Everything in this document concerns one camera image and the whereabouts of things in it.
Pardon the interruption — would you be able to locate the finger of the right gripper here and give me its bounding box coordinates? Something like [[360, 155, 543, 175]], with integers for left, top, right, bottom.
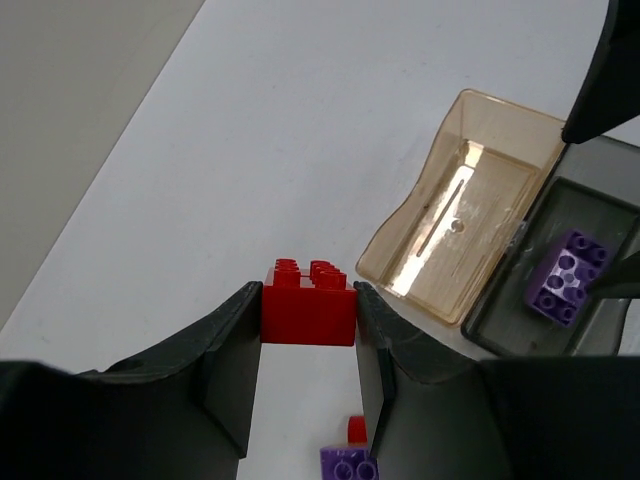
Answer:
[[587, 252, 640, 299], [561, 0, 639, 144]]

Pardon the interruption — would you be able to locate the grey transparent container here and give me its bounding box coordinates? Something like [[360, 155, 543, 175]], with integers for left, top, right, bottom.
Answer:
[[461, 136, 639, 356]]

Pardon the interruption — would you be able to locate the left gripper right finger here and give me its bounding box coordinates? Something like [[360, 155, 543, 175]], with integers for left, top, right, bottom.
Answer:
[[356, 282, 639, 479]]

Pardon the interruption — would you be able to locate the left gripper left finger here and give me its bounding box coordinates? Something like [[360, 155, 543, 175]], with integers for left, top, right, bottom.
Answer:
[[1, 281, 262, 479]]

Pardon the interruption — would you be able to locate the purple lego brick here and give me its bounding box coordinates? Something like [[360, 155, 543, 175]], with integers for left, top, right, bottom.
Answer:
[[320, 446, 379, 480], [524, 229, 612, 327]]

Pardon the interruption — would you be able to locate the red lego brick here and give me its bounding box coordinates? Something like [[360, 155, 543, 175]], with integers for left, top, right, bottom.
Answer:
[[347, 415, 368, 446], [260, 258, 357, 347]]

